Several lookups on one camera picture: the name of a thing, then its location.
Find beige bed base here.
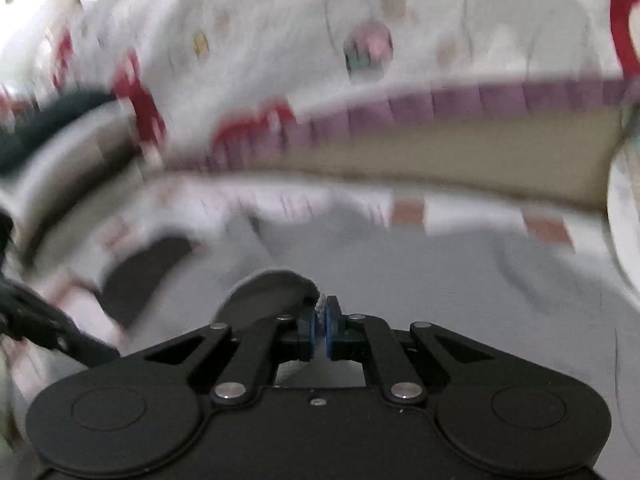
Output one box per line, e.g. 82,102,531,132
280,105,626,211

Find grey waffle shirt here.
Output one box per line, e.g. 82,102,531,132
210,205,640,480

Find printed dog rug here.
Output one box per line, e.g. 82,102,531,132
0,175,576,376

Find white folded garment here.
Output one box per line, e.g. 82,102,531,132
0,105,136,201

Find dark green folded garment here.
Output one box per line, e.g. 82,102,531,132
0,87,116,171

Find floral print pillow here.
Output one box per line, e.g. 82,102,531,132
605,130,640,286

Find cream folded garment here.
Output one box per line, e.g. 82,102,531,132
20,160,146,261

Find quilted strawberry print bedspread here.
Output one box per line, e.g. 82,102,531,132
0,0,640,176

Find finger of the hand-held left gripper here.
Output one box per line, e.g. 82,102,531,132
0,280,121,367

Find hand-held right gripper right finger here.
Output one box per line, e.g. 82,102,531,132
325,296,496,406

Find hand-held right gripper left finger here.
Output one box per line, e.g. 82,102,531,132
144,307,321,405

